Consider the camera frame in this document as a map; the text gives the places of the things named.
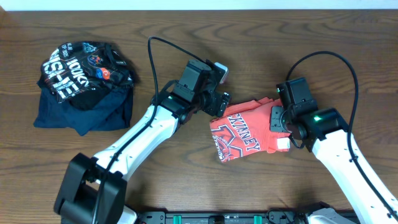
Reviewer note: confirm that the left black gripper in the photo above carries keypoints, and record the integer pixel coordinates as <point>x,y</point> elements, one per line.
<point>219,106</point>

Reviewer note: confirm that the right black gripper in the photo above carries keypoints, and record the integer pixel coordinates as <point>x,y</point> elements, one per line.
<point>277,113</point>

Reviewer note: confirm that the orange red t-shirt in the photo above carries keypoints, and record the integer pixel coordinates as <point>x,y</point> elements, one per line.
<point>245,129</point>

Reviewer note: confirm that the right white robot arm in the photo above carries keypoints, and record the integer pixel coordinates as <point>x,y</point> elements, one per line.
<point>326,134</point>

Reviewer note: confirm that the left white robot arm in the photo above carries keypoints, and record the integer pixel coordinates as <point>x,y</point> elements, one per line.
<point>93,188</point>

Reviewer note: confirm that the navy blue folded shirt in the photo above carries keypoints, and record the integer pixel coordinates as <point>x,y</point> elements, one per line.
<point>111,113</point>

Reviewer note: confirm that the black printed folded shirt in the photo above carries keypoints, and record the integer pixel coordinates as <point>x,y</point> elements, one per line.
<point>83,73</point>

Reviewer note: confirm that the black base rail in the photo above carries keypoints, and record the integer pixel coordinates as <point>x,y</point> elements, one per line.
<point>316,213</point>

